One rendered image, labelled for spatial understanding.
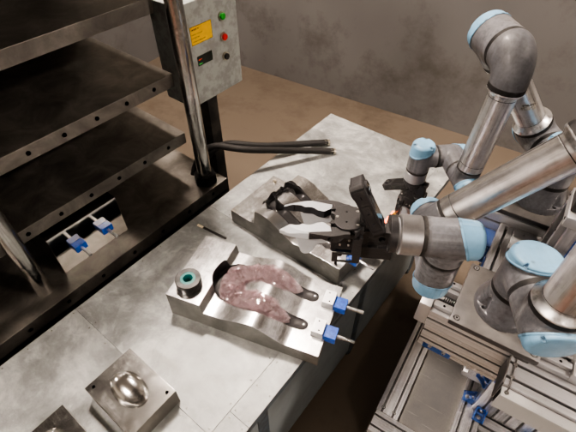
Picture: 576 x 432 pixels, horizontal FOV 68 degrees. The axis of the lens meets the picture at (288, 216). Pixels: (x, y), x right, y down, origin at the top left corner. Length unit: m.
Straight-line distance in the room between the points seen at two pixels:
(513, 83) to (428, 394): 1.31
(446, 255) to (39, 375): 1.19
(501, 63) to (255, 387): 1.08
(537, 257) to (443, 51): 2.61
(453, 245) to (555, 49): 2.73
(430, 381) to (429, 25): 2.48
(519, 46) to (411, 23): 2.38
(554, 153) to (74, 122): 1.26
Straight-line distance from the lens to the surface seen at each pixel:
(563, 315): 1.00
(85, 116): 1.50
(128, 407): 1.30
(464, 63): 3.55
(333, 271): 1.45
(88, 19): 1.47
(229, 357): 1.37
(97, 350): 1.49
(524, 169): 0.89
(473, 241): 0.80
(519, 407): 1.29
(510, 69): 1.23
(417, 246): 0.78
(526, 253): 1.12
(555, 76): 3.50
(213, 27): 1.82
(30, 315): 1.68
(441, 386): 2.07
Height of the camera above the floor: 2.02
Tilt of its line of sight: 46 degrees down
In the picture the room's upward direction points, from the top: straight up
